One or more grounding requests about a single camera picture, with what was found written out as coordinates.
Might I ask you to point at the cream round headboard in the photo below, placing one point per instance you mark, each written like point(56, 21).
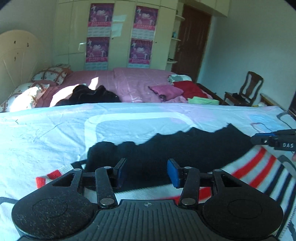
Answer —
point(20, 57)

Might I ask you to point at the upper left pink poster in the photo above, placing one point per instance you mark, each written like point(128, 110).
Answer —
point(100, 19)

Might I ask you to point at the cream wardrobe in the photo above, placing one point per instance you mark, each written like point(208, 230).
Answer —
point(71, 27)

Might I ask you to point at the dark wooden chair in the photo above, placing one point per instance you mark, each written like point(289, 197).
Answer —
point(248, 91)

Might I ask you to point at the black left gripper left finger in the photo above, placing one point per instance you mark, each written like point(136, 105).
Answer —
point(77, 204)

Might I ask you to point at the patterned pillow near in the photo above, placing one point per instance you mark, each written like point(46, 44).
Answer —
point(25, 96)

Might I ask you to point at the pink poster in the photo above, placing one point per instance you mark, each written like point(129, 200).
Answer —
point(140, 53)
point(100, 19)
point(144, 23)
point(97, 49)

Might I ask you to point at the black clothes on pink bed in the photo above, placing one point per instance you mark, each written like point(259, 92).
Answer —
point(83, 94)

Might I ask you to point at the black white patterned garment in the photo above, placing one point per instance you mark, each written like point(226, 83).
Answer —
point(178, 78)

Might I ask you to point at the patterned pillow far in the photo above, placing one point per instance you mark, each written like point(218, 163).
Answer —
point(52, 75)

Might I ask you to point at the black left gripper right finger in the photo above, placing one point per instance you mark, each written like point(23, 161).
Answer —
point(226, 206)

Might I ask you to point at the red folded garment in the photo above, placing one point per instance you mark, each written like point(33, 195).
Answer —
point(190, 89)

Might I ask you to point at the upper right pink poster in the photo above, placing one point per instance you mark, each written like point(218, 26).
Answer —
point(144, 23)

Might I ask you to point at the patterned pillow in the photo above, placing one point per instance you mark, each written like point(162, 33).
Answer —
point(52, 75)
point(25, 96)

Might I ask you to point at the lower left pink poster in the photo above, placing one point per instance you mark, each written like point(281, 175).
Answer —
point(97, 49)

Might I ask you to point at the pink bed sheet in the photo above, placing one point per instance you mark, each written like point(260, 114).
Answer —
point(129, 84)

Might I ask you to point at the lower right pink poster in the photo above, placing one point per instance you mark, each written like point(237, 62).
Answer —
point(140, 53)

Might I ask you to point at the red black white striped sweater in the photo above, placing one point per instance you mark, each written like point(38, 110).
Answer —
point(227, 148)

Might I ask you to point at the white blue patterned bed sheet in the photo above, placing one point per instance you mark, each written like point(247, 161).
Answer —
point(40, 144)

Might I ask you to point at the magenta folded garment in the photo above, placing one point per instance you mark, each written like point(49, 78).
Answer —
point(166, 92)

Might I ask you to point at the green folded garment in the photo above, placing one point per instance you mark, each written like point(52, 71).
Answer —
point(203, 101)

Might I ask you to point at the dark brown wooden door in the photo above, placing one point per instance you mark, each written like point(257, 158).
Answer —
point(193, 36)

